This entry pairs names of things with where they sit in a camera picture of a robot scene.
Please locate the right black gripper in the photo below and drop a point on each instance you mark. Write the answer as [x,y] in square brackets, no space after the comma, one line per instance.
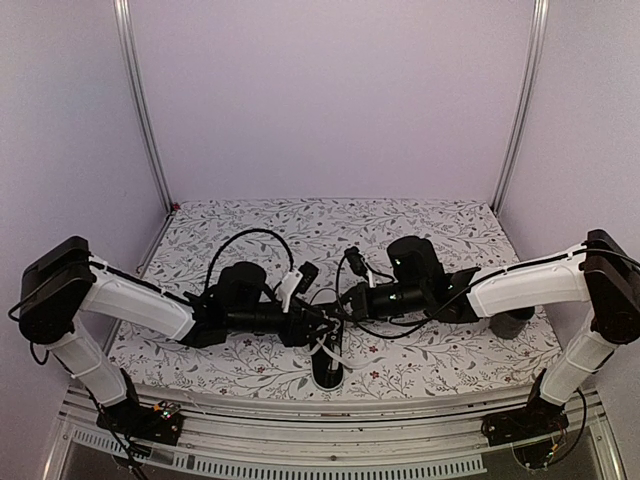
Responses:
[361,305]

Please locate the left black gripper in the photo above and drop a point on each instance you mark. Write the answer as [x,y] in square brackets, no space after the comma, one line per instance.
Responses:
[299,337]

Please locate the black white canvas sneaker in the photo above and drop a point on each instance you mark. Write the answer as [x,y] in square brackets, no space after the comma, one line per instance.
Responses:
[328,365]

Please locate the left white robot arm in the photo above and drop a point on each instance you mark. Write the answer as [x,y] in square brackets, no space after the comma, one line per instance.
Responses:
[69,280]

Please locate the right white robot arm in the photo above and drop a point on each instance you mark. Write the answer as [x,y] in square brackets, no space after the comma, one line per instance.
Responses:
[596,272]

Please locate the floral patterned table mat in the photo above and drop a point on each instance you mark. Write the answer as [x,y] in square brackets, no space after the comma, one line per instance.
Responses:
[437,360]

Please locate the grey metal mug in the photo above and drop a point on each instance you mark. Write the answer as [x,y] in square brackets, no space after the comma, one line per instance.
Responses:
[508,325]

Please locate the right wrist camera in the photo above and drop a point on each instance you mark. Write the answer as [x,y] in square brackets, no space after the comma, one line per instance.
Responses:
[360,266]

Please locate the front aluminium rail frame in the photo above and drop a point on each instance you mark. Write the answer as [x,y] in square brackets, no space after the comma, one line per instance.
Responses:
[425,438]

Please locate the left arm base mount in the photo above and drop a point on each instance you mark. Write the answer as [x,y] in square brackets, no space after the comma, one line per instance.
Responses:
[133,420]

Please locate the right aluminium frame post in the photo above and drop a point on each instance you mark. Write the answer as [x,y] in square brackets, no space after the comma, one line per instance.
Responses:
[534,53]

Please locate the aluminium frame post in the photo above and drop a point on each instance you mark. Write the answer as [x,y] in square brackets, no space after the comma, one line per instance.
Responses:
[126,37]
[534,53]

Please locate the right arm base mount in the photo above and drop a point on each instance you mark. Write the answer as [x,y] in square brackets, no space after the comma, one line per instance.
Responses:
[536,418]

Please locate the left aluminium frame post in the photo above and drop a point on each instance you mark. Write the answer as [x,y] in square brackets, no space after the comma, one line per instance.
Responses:
[126,37]

